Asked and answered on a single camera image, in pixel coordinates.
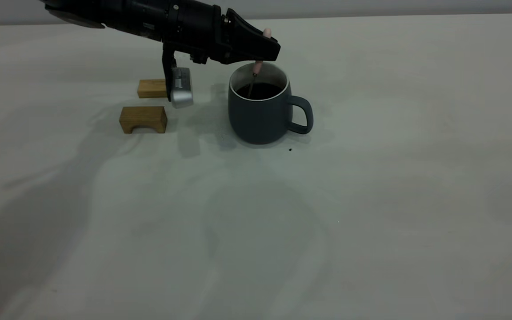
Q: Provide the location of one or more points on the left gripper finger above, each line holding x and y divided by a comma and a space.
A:
256, 58
249, 40

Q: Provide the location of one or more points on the flat rectangular wooden block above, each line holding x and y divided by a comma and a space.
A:
151, 88

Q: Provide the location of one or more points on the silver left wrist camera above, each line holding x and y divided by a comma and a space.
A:
181, 89

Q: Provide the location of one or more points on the arched wooden block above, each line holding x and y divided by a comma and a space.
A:
142, 118

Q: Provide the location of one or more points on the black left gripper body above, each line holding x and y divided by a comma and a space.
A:
194, 29

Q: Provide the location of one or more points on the dark grey ceramic mug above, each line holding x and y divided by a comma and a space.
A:
260, 120

